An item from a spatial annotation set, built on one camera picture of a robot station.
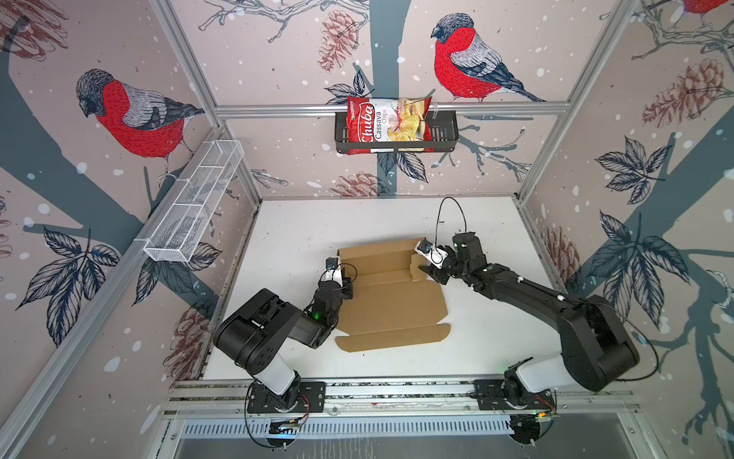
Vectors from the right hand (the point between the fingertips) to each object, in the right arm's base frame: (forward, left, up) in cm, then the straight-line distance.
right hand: (425, 255), depth 90 cm
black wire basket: (+33, -6, +23) cm, 41 cm away
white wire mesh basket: (-10, +66, +20) cm, 69 cm away
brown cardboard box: (-12, +9, -10) cm, 18 cm away
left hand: (-3, +25, -3) cm, 25 cm away
